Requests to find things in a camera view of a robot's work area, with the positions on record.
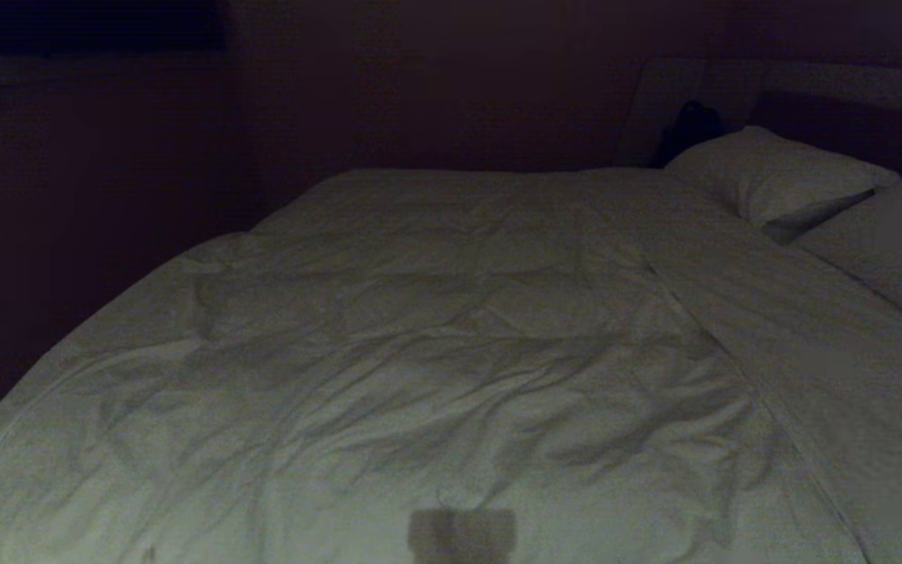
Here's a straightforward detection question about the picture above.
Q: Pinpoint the white pillow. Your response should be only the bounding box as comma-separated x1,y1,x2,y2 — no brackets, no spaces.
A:
665,125,902,231
792,133,902,339

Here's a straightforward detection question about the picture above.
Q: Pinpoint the white bed sheet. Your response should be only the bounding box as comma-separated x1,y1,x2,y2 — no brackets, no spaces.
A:
639,168,902,564

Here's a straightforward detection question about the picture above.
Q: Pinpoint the black bag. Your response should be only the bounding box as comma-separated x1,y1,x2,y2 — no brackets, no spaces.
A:
652,100,727,168

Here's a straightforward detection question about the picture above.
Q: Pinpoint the white rumpled duvet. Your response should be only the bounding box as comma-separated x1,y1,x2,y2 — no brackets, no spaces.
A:
0,167,868,564

